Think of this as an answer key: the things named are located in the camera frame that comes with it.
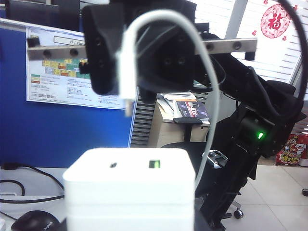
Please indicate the white box-shaped wrist device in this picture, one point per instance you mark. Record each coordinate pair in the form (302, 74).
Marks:
(127, 192)

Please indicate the red Fu paper cutting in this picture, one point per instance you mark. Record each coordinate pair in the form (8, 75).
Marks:
(275, 21)

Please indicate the black office chair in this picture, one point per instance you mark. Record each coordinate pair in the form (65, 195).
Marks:
(216, 160)

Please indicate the red printed snack bag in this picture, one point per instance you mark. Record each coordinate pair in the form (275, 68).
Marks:
(293, 151)

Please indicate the black computer mouse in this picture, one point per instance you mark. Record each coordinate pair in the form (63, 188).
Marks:
(36, 222)

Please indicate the black background monitor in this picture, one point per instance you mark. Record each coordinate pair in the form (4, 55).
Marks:
(36, 12)

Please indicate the blue office partition panel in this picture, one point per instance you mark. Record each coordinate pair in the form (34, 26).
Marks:
(36, 132)

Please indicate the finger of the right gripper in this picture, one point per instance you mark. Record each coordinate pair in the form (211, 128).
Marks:
(101, 48)

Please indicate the grey louvred panel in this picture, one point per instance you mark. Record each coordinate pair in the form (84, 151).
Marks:
(142, 125)

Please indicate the dark Linux book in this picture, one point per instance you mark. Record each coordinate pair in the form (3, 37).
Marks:
(192, 109)

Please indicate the white window blinds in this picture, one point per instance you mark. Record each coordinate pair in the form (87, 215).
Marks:
(252, 67)

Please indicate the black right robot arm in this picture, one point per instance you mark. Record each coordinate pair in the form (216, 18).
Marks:
(240, 79)

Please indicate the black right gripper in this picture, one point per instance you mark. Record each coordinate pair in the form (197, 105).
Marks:
(228, 45)

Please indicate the beige cabinet with books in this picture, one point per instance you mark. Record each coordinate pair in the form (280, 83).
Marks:
(168, 132)

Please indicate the white printed wall poster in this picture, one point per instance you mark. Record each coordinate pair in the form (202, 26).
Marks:
(60, 96)

